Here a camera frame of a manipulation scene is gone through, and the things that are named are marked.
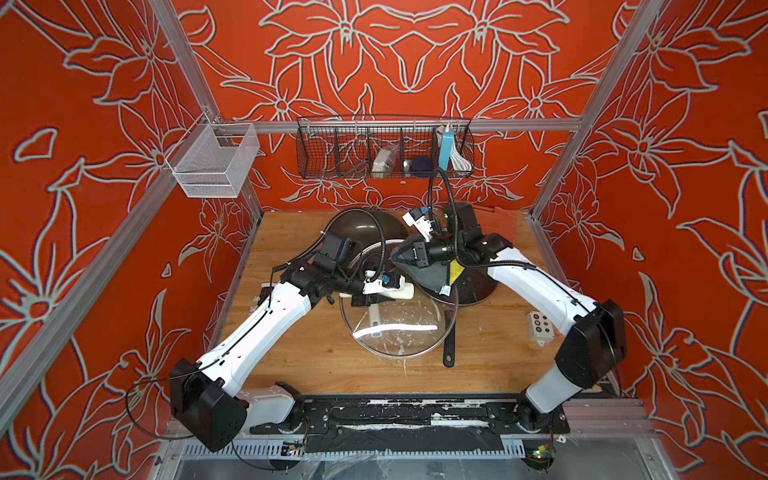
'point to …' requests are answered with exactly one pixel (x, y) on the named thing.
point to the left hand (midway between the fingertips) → (392, 281)
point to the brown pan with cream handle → (364, 227)
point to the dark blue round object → (421, 167)
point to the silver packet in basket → (384, 162)
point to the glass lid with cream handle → (397, 329)
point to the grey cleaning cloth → (436, 277)
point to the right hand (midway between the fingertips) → (390, 259)
